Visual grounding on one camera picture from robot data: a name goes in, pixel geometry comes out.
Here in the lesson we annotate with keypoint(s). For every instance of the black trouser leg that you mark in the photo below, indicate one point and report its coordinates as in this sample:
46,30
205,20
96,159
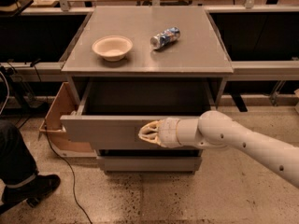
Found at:
17,165

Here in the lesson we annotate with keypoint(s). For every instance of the white items in box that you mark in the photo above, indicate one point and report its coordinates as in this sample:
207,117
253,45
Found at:
73,112

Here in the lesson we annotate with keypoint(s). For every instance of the grey lower drawer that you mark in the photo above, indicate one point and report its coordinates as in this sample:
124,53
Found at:
148,164

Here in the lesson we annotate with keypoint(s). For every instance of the black shoe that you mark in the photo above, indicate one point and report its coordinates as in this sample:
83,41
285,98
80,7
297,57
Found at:
41,186

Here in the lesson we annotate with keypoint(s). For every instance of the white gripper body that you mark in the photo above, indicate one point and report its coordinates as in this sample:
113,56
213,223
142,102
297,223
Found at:
168,132

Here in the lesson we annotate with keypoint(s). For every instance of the brown wooden box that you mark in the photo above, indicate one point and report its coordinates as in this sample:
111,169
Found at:
51,127

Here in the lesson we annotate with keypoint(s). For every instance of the grey top drawer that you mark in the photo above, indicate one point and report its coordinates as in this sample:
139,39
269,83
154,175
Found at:
102,131

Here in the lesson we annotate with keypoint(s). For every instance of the white paper bowl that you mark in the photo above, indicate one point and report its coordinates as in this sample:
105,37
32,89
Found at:
112,48

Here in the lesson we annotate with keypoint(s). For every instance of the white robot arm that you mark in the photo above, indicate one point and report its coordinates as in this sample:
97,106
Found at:
213,129

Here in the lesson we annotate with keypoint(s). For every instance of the grey drawer cabinet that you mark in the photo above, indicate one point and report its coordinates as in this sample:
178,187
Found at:
177,65

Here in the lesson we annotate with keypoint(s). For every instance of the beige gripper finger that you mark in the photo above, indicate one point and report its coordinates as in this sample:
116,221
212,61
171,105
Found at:
151,127
151,138

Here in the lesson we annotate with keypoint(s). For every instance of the grey drawer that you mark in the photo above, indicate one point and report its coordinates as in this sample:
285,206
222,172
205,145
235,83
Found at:
102,131
148,164

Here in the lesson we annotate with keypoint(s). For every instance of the blue silver soda can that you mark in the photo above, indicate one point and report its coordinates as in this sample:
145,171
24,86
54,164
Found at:
164,38

